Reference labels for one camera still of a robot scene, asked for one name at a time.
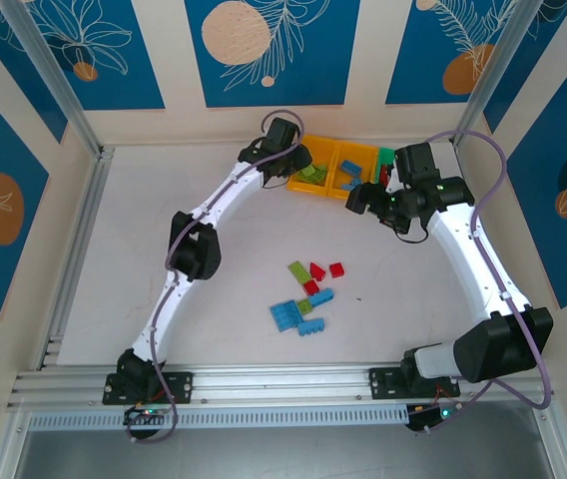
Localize purple cable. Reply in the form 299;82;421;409
412;129;554;435
126;108;309;443

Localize grey slotted cable duct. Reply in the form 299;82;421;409
27;403;410;434

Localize aluminium frame rail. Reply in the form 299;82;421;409
6;366;557;409

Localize thin black cable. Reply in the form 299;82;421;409
262;174;295;192
396;219;430;245

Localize yellow plastic bin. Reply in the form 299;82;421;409
326;141;379;201
286;134;339;196

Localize aluminium frame post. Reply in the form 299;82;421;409
452;0;550;151
0;0;104;157

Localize aluminium side rail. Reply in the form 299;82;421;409
36;145;116;371

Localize green plastic bin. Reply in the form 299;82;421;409
372;147;399;190

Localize control board with LED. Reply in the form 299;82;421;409
406;402;460;433
123;406;170;426

